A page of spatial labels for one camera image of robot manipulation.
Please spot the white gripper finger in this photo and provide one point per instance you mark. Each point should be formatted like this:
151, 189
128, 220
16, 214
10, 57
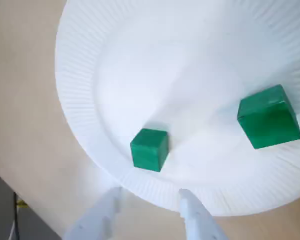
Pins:
200, 222
95, 220

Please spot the green cube block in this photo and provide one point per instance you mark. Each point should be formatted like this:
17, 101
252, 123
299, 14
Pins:
267, 122
147, 152

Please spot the white paper plate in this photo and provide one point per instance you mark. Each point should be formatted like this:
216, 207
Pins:
165, 62

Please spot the small yellow connector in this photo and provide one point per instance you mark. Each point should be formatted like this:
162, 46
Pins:
22, 204

